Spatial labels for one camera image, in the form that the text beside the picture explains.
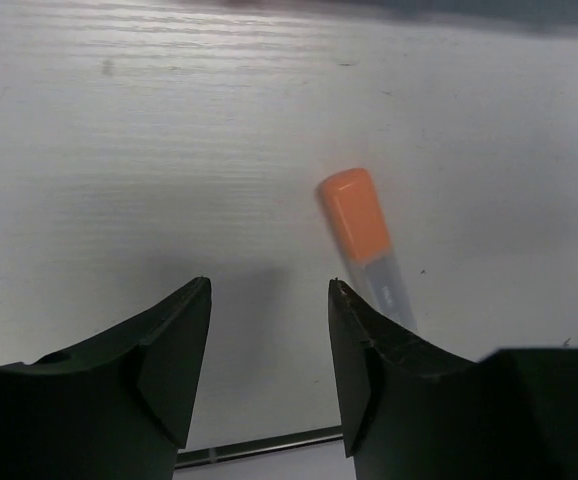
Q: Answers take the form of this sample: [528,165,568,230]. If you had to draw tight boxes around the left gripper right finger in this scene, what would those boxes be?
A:
[328,280,578,479]

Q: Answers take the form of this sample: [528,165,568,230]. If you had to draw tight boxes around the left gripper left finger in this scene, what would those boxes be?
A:
[0,277,212,479]

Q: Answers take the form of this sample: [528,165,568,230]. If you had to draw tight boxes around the orange cap grey marker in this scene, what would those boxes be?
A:
[317,168,417,332]

